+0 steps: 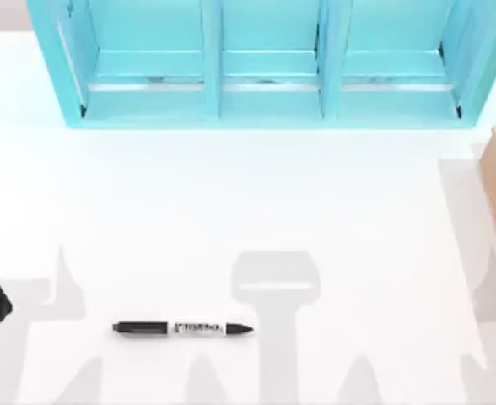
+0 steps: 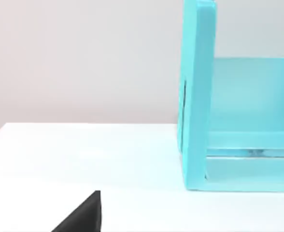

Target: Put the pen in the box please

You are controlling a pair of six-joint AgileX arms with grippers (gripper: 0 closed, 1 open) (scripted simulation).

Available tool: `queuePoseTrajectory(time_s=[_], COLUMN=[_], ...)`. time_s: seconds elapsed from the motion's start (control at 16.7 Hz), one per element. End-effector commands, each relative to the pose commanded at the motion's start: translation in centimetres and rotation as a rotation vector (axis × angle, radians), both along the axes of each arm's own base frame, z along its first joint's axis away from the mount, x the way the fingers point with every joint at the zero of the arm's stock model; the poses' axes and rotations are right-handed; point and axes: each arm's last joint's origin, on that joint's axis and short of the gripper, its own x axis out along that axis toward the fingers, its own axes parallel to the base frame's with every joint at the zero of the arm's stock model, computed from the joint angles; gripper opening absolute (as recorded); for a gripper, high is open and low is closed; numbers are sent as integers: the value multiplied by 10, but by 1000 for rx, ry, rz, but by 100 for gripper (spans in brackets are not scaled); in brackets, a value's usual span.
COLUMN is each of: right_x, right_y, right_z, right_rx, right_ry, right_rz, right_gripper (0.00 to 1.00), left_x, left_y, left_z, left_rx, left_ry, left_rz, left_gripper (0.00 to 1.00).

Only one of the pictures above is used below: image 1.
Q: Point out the light blue rack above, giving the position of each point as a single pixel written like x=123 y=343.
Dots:
x=269 y=101

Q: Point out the black and white marker pen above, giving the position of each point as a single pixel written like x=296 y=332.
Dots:
x=183 y=328

